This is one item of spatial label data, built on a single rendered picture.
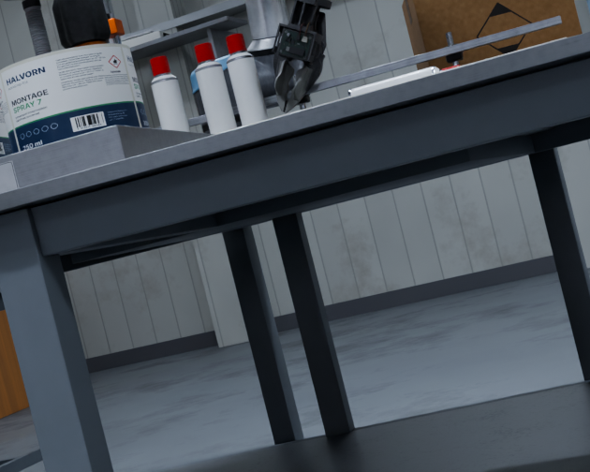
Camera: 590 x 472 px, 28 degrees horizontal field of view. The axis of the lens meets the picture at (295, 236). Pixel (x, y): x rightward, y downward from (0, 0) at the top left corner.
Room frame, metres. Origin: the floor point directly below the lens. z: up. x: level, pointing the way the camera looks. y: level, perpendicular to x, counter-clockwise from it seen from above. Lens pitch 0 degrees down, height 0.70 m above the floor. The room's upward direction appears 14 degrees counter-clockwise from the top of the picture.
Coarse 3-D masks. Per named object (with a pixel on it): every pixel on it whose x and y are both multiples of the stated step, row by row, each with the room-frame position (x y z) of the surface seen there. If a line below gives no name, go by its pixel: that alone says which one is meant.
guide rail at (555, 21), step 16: (512, 32) 2.07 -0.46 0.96; (528, 32) 2.07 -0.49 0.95; (448, 48) 2.10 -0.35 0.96; (464, 48) 2.09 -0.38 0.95; (400, 64) 2.12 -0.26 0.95; (416, 64) 2.12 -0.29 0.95; (336, 80) 2.15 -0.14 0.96; (352, 80) 2.14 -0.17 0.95; (272, 96) 2.18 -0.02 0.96; (288, 96) 2.17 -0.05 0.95; (160, 128) 2.23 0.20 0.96
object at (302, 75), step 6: (306, 66) 2.11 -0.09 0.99; (300, 72) 2.12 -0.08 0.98; (306, 72) 2.12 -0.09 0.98; (300, 78) 2.10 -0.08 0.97; (306, 78) 2.12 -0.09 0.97; (300, 84) 2.11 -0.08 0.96; (306, 84) 2.12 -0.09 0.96; (294, 90) 2.09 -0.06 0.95; (300, 90) 2.12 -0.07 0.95; (294, 96) 2.11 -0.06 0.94; (300, 96) 2.13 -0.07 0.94; (288, 102) 2.13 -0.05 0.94; (294, 102) 2.13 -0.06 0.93; (288, 108) 2.13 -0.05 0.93
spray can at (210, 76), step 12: (204, 48) 2.15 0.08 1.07; (204, 60) 2.15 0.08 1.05; (204, 72) 2.15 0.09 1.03; (216, 72) 2.15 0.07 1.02; (204, 84) 2.15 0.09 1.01; (216, 84) 2.15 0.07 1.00; (204, 96) 2.15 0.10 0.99; (216, 96) 2.14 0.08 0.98; (228, 96) 2.16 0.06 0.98; (204, 108) 2.16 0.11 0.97; (216, 108) 2.14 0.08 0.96; (228, 108) 2.15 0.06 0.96; (216, 120) 2.15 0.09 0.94; (228, 120) 2.15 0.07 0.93; (216, 132) 2.15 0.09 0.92
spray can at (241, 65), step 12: (228, 36) 2.15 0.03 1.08; (240, 36) 2.14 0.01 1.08; (228, 48) 2.15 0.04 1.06; (240, 48) 2.14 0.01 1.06; (228, 60) 2.14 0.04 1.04; (240, 60) 2.13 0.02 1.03; (252, 60) 2.14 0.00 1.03; (240, 72) 2.13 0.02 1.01; (252, 72) 2.14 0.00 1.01; (240, 84) 2.13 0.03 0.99; (252, 84) 2.13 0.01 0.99; (240, 96) 2.14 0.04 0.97; (252, 96) 2.13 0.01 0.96; (240, 108) 2.14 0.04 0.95; (252, 108) 2.13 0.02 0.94; (264, 108) 2.14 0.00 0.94; (252, 120) 2.13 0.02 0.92
